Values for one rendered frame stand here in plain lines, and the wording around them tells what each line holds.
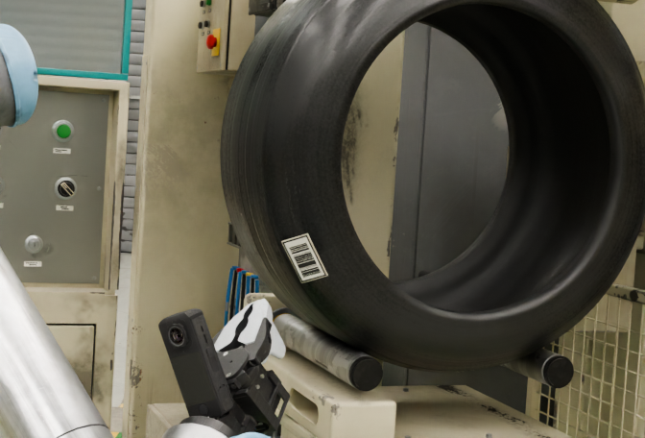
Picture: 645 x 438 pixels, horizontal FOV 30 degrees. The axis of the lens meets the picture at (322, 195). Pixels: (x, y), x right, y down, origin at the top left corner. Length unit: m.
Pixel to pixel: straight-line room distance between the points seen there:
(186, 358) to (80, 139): 0.95
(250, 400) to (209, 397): 0.05
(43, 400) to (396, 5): 0.71
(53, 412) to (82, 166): 1.17
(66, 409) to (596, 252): 0.84
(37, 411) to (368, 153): 0.99
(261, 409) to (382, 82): 0.76
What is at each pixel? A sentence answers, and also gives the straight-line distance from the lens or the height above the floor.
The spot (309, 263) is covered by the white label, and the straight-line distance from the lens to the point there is 1.49.
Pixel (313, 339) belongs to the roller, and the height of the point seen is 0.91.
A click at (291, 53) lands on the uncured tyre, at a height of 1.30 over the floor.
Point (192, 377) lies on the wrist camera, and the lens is 1.27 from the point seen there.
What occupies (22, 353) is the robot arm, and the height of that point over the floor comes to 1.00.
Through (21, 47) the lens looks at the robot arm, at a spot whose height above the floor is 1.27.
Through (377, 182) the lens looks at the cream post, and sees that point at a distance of 1.91.
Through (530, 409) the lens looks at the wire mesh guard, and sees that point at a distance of 2.11.
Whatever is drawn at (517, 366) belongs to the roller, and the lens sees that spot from 1.72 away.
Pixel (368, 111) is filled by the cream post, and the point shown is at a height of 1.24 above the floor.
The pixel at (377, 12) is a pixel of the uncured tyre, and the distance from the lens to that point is 1.50.
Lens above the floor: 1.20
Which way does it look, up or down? 3 degrees down
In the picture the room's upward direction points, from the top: 4 degrees clockwise
